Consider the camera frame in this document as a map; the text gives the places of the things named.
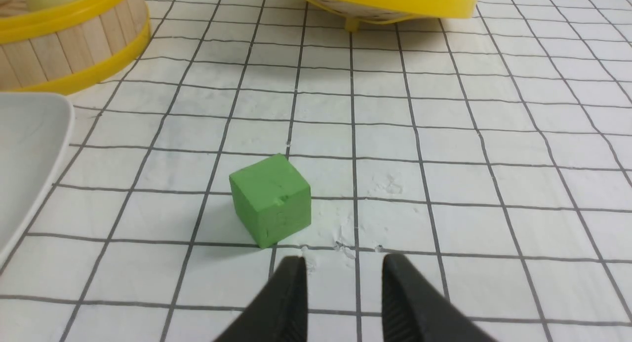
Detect yellow rimmed bamboo steamer lid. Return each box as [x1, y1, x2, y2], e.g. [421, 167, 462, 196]
[304, 0, 477, 33]

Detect white square plate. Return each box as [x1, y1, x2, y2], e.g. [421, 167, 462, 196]
[0, 92, 75, 263]

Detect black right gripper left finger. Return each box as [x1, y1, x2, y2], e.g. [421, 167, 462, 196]
[215, 256, 309, 342]

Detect green cube block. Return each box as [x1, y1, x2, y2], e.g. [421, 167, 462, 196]
[229, 153, 312, 249]

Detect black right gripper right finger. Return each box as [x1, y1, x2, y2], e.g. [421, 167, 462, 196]
[381, 254, 495, 342]

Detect bamboo steamer basket yellow rim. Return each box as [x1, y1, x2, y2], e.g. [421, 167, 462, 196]
[0, 0, 151, 95]

